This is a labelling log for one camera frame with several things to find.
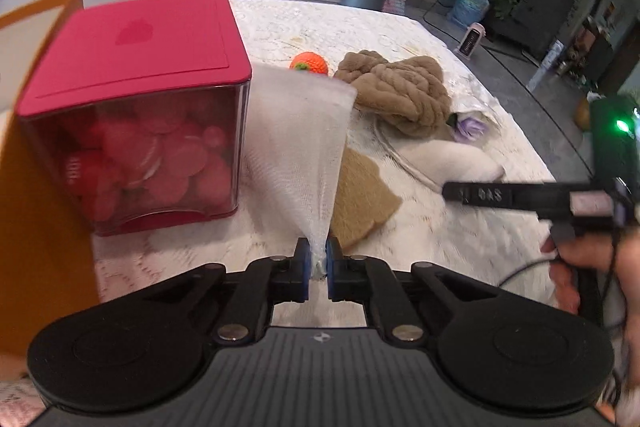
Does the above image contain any person's right hand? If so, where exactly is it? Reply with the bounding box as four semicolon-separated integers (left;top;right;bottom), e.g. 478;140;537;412
542;227;640;324

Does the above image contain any black cable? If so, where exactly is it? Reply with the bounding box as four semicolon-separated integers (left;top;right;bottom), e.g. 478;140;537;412
497;257;556;288

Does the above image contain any tan felt piece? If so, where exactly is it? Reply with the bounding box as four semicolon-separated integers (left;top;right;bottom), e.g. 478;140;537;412
330;147;403;252

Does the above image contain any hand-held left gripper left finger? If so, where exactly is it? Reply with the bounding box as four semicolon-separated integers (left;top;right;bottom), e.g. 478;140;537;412
150;238;309;343

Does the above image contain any small white heater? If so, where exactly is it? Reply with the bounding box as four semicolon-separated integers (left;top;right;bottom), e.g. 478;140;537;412
457;23;487;56

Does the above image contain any red transparent storage box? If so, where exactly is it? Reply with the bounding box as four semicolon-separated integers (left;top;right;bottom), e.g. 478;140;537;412
15;0;252;237

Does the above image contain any purple rose in clear wrap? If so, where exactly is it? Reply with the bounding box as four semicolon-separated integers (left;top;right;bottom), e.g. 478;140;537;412
447;109;501;145

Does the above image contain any brown knotted plush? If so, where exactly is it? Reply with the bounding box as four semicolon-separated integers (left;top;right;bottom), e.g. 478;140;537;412
334;50;451;138

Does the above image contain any dark storage cabinet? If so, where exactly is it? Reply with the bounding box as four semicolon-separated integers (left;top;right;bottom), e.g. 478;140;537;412
487;0;576;60

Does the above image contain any white plush cloth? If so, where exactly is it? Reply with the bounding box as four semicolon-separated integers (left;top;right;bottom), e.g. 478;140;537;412
400;139;506;188

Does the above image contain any orange cardboard box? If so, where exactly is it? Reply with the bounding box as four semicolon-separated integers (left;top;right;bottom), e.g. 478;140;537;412
0;0;101;358

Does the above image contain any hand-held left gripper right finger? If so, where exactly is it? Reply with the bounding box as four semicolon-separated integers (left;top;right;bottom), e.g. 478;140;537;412
325;238;493;342

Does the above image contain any white mesh cloth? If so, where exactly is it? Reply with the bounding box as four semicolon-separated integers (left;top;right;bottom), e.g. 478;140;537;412
245;66;358;280

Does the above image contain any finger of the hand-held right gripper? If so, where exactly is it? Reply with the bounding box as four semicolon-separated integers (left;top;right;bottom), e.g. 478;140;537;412
442;181;571;214

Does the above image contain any orange crochet ball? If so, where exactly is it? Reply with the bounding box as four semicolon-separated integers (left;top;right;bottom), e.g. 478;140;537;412
290;52;328;76

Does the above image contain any white lace tablecloth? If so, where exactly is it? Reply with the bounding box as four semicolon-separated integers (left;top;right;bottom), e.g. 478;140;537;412
92;0;558;328

